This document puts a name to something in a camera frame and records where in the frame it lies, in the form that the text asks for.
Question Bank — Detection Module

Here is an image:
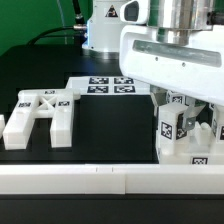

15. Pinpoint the black cable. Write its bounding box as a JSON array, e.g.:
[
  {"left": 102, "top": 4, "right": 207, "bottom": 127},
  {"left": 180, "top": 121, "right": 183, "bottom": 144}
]
[{"left": 27, "top": 0, "right": 88, "bottom": 46}]

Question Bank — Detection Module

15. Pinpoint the white tagged cube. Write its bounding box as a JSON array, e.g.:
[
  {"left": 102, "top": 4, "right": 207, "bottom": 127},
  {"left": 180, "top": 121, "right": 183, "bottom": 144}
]
[{"left": 166, "top": 91, "right": 185, "bottom": 104}]

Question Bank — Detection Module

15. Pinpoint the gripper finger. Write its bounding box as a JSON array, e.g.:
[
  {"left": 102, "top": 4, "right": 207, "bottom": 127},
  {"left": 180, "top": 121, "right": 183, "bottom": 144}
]
[{"left": 182, "top": 98, "right": 206, "bottom": 131}]

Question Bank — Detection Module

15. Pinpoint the marker sheet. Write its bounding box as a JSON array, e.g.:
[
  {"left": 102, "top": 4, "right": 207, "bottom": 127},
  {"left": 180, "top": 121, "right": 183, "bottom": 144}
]
[{"left": 66, "top": 76, "right": 150, "bottom": 95}]

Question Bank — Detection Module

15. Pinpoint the white front rail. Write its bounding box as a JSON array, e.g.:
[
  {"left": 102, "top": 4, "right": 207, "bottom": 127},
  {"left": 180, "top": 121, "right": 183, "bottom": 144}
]
[{"left": 0, "top": 164, "right": 224, "bottom": 194}]

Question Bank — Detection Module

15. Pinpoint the white chair back frame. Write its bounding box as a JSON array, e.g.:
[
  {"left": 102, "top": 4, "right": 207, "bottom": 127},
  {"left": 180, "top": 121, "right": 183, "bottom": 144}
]
[{"left": 3, "top": 89, "right": 81, "bottom": 150}]

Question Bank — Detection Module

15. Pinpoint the white block left edge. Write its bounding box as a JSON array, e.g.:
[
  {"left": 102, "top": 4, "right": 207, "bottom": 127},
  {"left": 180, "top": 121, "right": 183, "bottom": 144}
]
[{"left": 0, "top": 114, "right": 5, "bottom": 139}]

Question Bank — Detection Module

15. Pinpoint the white chair seat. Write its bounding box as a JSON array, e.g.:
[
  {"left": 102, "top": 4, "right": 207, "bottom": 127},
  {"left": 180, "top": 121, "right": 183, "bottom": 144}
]
[{"left": 155, "top": 121, "right": 224, "bottom": 165}]

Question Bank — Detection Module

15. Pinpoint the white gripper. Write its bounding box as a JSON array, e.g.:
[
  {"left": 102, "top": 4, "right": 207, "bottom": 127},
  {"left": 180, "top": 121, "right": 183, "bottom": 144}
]
[{"left": 119, "top": 0, "right": 224, "bottom": 116}]

